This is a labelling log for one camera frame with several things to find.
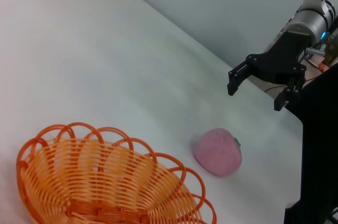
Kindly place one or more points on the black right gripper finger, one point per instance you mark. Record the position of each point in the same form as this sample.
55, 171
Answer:
233, 81
289, 93

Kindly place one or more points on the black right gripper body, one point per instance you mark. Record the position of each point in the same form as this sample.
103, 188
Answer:
282, 60

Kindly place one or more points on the pink plush peach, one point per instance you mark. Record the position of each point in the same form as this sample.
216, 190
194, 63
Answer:
217, 155

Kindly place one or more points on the orange woven plastic basket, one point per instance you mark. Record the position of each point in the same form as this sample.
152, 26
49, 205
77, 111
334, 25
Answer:
105, 171

